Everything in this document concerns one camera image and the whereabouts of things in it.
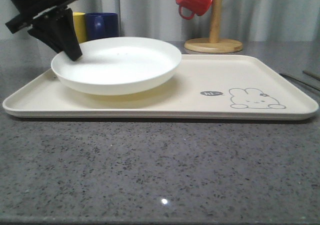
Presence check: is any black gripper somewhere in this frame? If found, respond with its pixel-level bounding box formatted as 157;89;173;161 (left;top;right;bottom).
5;0;82;61

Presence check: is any white round plate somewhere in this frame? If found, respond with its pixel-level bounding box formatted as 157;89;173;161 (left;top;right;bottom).
51;37;182;96

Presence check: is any silver metal fork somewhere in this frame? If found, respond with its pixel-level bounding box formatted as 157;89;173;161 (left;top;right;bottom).
279;73;320;92

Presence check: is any yellow mug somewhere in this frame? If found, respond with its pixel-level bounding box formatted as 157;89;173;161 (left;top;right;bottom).
73;12;87;43

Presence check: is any dark blue mug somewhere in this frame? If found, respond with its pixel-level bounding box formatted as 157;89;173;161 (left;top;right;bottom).
84;12;120;41

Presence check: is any wooden mug tree stand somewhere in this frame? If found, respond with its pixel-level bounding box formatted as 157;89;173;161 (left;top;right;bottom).
184;0;243;54

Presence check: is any beige rabbit serving tray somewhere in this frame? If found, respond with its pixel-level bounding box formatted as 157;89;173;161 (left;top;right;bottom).
2;55;319;121

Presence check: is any grey curtain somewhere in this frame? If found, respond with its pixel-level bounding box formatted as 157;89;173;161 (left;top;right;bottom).
0;0;320;43

